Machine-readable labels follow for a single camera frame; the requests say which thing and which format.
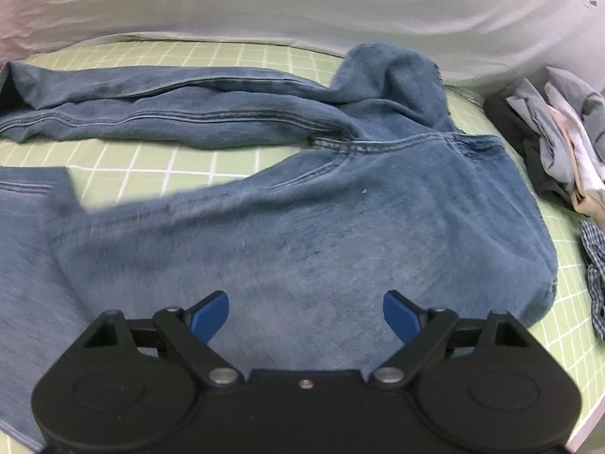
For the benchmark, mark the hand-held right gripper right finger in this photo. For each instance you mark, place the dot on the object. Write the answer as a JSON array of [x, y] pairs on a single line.
[[399, 314]]

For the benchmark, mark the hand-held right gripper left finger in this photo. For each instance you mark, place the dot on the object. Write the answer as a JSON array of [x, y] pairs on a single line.
[[213, 314]]

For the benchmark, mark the blue denim jeans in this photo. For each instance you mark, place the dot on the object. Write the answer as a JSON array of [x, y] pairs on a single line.
[[331, 227]]

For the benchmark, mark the black garment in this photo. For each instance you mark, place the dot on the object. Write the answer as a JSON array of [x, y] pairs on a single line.
[[534, 165]]

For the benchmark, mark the dark plaid cloth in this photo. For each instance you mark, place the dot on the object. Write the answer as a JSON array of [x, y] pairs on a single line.
[[596, 265]]

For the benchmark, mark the beige garment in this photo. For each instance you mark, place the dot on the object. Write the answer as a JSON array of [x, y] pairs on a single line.
[[588, 207]]

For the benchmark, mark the grey garment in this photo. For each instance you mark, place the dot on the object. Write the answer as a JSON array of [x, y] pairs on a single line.
[[557, 151]]

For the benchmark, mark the white garment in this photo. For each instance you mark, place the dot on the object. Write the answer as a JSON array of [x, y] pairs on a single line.
[[582, 151]]

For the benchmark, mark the white carrot print curtain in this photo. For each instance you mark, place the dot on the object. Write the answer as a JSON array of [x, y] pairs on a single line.
[[331, 4]]

